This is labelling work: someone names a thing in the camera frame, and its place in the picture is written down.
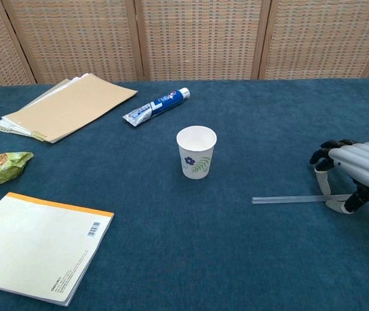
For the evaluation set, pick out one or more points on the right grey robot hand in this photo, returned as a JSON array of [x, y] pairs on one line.
[[365, 162]]

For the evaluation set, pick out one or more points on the transparent plastic straw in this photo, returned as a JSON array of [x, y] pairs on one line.
[[288, 199]]

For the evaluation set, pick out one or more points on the white floral paper cup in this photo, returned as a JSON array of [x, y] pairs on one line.
[[196, 162]]

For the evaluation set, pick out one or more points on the teal tablecloth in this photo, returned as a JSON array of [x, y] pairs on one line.
[[204, 233]]

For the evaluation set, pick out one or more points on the blue white toothpaste tube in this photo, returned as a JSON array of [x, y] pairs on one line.
[[158, 105]]

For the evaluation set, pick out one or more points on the woven rattan folding screen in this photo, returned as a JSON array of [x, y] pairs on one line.
[[184, 39]]

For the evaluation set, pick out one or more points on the brown kraft paper envelope stack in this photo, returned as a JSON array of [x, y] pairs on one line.
[[71, 108]]

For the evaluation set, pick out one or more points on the cream notebook with orange spine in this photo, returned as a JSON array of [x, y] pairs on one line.
[[35, 246]]

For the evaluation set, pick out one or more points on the green snack bag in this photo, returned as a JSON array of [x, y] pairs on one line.
[[0, 166]]

